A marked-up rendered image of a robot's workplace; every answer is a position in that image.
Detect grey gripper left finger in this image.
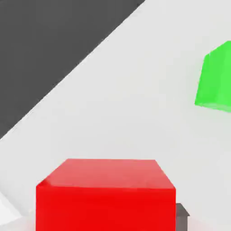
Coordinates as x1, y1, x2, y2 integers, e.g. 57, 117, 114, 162
0, 194, 37, 231

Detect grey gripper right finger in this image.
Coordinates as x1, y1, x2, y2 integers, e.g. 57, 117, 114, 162
176, 203, 213, 231

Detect small red cube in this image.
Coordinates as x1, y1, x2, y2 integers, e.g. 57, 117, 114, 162
35, 158, 177, 231

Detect small green cube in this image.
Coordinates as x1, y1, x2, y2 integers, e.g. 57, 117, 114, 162
194, 40, 231, 113

